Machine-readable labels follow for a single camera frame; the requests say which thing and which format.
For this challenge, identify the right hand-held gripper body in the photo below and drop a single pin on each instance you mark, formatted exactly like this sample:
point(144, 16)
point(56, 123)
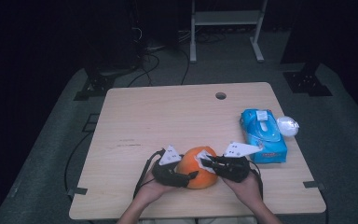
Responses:
point(234, 169)

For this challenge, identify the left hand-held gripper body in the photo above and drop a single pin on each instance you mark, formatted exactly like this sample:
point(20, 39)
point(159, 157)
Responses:
point(166, 174)

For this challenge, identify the orange round soft toy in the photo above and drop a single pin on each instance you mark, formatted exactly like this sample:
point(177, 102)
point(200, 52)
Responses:
point(199, 179)

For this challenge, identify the white wet wipe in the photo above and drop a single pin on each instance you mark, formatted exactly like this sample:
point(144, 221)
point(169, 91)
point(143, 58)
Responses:
point(202, 155)

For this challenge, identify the person's left hand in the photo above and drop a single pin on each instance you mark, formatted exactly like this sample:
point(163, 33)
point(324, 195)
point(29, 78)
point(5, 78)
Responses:
point(152, 189)

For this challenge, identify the person's right hand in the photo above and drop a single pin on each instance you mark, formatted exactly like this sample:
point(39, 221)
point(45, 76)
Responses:
point(245, 189)

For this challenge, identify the blue wet wipes pack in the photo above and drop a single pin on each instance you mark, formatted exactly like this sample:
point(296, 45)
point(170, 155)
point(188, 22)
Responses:
point(262, 127)

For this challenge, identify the grey tape strip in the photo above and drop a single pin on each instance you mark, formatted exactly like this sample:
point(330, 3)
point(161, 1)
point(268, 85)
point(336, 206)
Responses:
point(77, 191)
point(313, 184)

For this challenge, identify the black stand base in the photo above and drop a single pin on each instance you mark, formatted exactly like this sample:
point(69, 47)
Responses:
point(306, 82)
point(94, 85)

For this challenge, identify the white metal stand frame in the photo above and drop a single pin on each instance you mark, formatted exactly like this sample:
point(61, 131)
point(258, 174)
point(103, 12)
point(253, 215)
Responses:
point(227, 17)

